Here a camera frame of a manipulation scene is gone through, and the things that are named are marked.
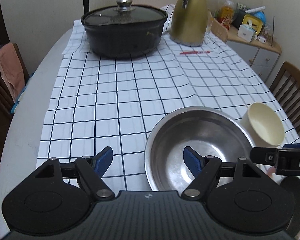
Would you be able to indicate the dark green cup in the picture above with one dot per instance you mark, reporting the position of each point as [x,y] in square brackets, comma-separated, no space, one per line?
[240,11]

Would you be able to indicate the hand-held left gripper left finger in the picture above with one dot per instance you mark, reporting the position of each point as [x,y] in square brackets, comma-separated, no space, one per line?
[103,160]

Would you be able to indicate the red pen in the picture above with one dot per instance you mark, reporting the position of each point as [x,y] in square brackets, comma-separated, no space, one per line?
[195,52]

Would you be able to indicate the blue globe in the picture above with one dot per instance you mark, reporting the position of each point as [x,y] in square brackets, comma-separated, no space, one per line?
[260,15]

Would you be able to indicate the large steel bowl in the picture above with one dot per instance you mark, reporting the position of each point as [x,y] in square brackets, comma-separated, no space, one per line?
[210,135]

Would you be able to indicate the blue striped cloth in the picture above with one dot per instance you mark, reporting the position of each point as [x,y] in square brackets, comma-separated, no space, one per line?
[16,106]

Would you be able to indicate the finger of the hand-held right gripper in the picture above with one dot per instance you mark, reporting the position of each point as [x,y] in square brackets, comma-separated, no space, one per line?
[262,156]
[296,146]

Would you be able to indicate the orange bottle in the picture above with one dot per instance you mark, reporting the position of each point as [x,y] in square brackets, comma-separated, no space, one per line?
[226,12]

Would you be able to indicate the brown slatted wooden chair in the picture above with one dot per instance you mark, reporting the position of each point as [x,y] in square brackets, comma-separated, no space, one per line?
[293,87]

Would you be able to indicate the glass pitcher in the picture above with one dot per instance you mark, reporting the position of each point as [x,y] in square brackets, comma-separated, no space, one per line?
[209,26]

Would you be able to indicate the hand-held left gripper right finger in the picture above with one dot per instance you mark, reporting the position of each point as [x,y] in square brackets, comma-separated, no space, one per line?
[192,160]

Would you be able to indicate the wooden rack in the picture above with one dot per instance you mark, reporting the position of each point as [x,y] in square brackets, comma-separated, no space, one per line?
[221,31]

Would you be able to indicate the yellow box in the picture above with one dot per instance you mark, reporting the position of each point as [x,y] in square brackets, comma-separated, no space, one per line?
[258,23]

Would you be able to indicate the pink towel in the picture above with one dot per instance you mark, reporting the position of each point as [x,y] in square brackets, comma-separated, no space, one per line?
[11,70]

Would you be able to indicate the gold thermos jug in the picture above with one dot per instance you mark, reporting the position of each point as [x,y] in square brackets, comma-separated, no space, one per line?
[190,17]

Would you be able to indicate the white marker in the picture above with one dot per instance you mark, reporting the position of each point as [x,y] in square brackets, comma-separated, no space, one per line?
[255,9]

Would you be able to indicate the cream bowl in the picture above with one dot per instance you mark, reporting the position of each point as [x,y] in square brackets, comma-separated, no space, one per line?
[265,125]

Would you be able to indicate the black cooking pot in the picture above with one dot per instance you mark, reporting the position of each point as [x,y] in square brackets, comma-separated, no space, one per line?
[122,40]

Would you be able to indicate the white black grid tablecloth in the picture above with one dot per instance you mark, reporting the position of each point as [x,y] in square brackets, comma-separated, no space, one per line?
[115,92]

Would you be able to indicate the glass pot lid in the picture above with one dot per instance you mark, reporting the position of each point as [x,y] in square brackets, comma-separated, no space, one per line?
[140,15]

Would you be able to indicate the white tissue box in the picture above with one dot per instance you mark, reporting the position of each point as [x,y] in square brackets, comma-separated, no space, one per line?
[246,32]

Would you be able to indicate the white wooden cabinet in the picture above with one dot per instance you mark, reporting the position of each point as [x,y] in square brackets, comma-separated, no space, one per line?
[255,52]

